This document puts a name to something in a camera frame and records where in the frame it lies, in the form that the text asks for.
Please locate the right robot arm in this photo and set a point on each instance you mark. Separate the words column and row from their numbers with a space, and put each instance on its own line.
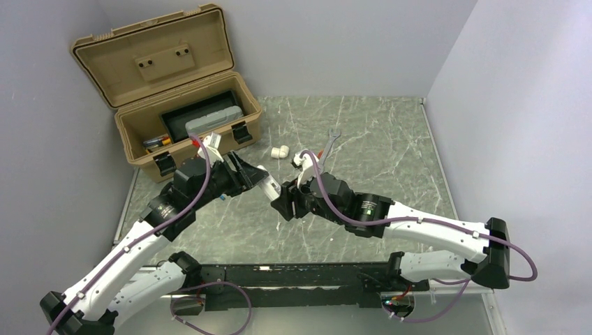
column 464, row 250

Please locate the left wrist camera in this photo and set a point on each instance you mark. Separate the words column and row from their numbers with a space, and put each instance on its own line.
column 209, row 145

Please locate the silver open-end wrench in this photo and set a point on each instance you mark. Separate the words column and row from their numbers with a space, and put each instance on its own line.
column 333, row 135

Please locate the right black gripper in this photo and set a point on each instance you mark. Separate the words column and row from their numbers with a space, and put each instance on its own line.
column 284, row 202

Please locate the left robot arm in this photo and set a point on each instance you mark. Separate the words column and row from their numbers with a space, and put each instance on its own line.
column 109, row 295

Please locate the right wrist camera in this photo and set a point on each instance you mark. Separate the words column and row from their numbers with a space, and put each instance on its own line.
column 305, row 163

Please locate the grey plastic case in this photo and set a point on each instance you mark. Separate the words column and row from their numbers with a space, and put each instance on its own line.
column 213, row 120

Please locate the black tray in toolbox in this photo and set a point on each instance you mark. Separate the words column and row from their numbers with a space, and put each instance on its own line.
column 175, row 120

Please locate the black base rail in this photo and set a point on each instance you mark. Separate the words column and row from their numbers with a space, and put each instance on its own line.
column 361, row 284

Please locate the tan plastic toolbox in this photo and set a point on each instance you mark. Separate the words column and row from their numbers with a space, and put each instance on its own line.
column 150, row 67

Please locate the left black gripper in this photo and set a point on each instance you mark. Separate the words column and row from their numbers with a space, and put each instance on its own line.
column 249, row 175

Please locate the white remote control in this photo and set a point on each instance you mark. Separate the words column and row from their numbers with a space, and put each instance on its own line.
column 269, row 185

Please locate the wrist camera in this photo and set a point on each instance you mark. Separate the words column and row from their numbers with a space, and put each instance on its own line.
column 305, row 163
column 209, row 145

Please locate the white pvc elbow fitting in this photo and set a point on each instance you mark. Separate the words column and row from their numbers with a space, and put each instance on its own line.
column 280, row 152

